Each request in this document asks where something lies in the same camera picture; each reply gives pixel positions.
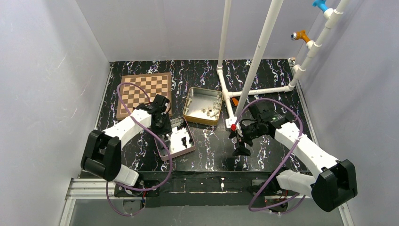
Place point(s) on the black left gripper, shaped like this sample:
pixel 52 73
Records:
pixel 174 135

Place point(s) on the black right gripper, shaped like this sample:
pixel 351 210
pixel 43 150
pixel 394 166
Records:
pixel 242 139

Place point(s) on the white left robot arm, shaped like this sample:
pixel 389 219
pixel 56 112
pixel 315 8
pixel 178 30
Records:
pixel 102 153

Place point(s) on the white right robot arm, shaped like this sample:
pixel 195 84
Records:
pixel 306 169

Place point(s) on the wooden chess board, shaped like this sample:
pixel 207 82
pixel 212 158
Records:
pixel 150 85

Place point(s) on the black chess bishop piece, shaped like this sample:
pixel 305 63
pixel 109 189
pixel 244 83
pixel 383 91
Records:
pixel 184 142

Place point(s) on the white chess pieces cluster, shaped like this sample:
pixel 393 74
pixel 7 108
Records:
pixel 212 106

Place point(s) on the pink-rimmed silver tin tray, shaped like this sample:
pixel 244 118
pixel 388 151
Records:
pixel 173 141

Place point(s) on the gold-rimmed tin tray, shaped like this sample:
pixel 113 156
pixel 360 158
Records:
pixel 195 101

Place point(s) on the orange pipe clip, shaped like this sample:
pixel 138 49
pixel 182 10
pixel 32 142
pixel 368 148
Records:
pixel 300 35

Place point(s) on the blue pipe clip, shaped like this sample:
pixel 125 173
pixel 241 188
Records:
pixel 321 4

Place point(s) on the orange-handled hex key set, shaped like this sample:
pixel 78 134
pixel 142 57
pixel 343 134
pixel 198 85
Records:
pixel 234 102

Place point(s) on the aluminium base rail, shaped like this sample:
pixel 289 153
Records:
pixel 185 202

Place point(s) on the white PVC pipe frame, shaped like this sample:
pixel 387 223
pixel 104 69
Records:
pixel 332 16

